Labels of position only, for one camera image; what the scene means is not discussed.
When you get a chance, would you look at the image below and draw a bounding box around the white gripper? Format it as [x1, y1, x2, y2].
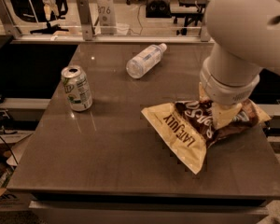
[199, 67, 259, 130]

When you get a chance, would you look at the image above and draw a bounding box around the middle metal bracket post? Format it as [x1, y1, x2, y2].
[77, 0, 94, 41]

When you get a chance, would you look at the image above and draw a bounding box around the glass barrier rail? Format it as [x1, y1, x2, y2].
[13, 32, 214, 44]

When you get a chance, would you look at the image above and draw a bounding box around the cardboard box lower left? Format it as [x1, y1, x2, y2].
[0, 188, 33, 212]

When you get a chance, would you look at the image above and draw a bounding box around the right metal bracket post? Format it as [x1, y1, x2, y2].
[200, 16, 209, 42]

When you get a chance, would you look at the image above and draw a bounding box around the clear plastic water bottle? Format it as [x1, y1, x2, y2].
[126, 43, 167, 79]

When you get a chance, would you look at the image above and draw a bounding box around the brown Late July chip bag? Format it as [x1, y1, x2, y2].
[142, 100, 271, 174]

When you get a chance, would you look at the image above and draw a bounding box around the left metal bracket post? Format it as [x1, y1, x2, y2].
[0, 0, 21, 38]

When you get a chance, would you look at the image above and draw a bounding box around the black desk background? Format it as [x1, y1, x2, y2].
[171, 0, 209, 35]

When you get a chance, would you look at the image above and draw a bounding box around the white numbered post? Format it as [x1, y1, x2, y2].
[96, 0, 117, 35]

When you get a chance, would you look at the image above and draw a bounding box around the metal bracket post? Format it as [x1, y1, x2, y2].
[0, 0, 21, 38]
[200, 16, 209, 42]
[77, 0, 94, 41]

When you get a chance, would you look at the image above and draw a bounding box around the green white soda can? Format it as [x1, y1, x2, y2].
[61, 65, 92, 112]

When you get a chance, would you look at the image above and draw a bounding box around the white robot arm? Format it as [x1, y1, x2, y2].
[200, 0, 280, 129]

